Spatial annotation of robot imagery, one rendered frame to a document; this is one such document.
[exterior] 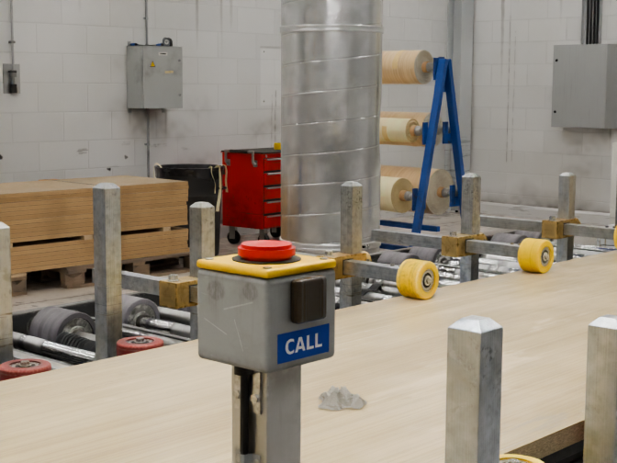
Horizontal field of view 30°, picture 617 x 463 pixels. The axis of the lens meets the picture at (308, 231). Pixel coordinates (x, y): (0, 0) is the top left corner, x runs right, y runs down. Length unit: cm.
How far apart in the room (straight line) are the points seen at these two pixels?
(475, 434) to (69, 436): 64
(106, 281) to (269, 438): 130
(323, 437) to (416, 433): 12
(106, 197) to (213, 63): 809
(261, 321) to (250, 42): 967
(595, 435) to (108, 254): 109
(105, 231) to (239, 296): 131
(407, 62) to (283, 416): 775
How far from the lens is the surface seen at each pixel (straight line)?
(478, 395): 100
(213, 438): 147
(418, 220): 825
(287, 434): 82
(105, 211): 207
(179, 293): 219
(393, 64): 859
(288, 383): 81
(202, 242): 222
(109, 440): 148
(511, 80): 1221
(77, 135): 929
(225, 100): 1021
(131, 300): 266
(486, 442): 103
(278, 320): 76
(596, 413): 124
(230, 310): 78
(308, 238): 533
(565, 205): 334
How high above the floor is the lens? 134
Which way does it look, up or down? 7 degrees down
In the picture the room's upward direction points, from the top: straight up
